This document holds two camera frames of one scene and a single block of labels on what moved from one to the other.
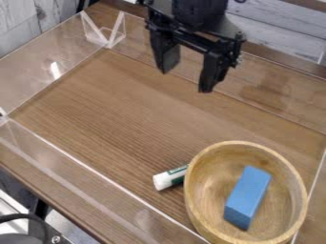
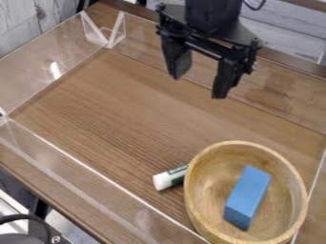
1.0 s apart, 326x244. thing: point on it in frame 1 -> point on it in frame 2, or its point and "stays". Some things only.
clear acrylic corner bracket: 104,35 stays
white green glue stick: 164,179 stays
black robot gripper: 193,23 -> 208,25
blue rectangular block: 245,196 stays
